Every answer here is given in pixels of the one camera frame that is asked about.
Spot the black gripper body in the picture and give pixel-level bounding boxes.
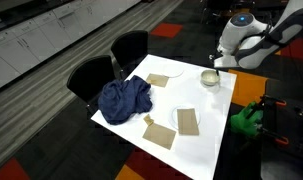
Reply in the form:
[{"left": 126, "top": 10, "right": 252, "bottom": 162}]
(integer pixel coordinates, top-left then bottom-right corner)
[{"left": 209, "top": 49, "right": 224, "bottom": 62}]

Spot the white ceramic bowl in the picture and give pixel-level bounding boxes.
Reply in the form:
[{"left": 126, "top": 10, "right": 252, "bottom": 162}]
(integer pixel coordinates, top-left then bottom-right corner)
[{"left": 200, "top": 69, "right": 222, "bottom": 88}]

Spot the bare white plate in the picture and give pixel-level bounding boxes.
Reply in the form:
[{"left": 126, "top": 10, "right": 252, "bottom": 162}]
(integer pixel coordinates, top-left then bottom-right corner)
[{"left": 162, "top": 63, "right": 185, "bottom": 79}]

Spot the brown napkin beside cloth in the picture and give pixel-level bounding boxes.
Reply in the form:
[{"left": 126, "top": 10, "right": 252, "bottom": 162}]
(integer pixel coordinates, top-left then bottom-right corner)
[{"left": 145, "top": 73, "right": 170, "bottom": 89}]

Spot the brown napkin on plate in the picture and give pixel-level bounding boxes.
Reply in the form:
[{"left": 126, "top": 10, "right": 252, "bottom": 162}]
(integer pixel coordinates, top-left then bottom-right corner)
[{"left": 176, "top": 107, "right": 200, "bottom": 137}]

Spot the green plastic bag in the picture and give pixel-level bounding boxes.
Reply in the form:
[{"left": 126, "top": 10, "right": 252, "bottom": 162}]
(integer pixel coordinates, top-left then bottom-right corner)
[{"left": 229, "top": 101, "right": 265, "bottom": 138}]

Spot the black chair with metal legs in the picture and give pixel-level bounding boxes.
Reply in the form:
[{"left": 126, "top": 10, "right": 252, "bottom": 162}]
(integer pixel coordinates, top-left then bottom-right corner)
[{"left": 110, "top": 29, "right": 149, "bottom": 79}]

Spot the small crumpled brown paper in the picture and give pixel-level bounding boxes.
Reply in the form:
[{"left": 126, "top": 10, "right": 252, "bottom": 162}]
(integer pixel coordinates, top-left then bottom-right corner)
[{"left": 143, "top": 113, "right": 155, "bottom": 127}]

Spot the large brown paper napkin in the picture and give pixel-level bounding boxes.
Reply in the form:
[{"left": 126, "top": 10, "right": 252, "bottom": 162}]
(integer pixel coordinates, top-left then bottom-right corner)
[{"left": 142, "top": 122, "right": 177, "bottom": 151}]

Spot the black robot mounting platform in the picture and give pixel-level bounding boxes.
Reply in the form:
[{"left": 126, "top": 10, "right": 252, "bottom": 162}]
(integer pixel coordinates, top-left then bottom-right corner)
[{"left": 260, "top": 78, "right": 303, "bottom": 180}]

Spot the crumpled blue cloth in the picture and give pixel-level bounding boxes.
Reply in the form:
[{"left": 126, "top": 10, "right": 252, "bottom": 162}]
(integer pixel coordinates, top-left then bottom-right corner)
[{"left": 97, "top": 74, "right": 154, "bottom": 126}]

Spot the black chair behind cloth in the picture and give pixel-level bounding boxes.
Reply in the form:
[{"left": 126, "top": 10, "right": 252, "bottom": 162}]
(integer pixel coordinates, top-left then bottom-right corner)
[{"left": 66, "top": 54, "right": 117, "bottom": 116}]

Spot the white cabinet row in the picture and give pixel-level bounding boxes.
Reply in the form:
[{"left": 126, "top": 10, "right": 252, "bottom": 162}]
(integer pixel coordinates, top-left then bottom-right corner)
[{"left": 0, "top": 0, "right": 142, "bottom": 95}]

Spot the black clamp orange handle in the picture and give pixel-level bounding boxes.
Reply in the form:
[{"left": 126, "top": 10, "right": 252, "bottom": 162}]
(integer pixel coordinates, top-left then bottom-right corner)
[
  {"left": 257, "top": 94, "right": 288, "bottom": 109},
  {"left": 257, "top": 126, "right": 290, "bottom": 147}
]

